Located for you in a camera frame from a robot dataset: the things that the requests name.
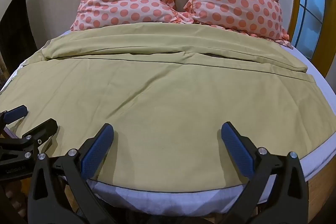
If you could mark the window with yellow frame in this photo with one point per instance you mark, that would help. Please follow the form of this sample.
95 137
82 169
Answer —
311 3

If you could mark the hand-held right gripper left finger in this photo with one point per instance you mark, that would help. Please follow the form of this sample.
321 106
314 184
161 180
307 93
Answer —
96 153

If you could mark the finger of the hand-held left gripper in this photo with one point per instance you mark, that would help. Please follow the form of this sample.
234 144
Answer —
15 113
44 129

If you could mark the bed with white sheet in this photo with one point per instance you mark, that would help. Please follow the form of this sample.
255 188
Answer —
157 196

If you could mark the olive yellow bed sheet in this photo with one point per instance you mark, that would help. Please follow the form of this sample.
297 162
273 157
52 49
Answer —
168 108

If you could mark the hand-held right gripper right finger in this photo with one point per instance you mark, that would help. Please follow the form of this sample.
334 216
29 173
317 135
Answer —
237 151

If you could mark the dark wooden cabinet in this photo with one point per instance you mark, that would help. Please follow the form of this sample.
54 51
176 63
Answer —
15 29

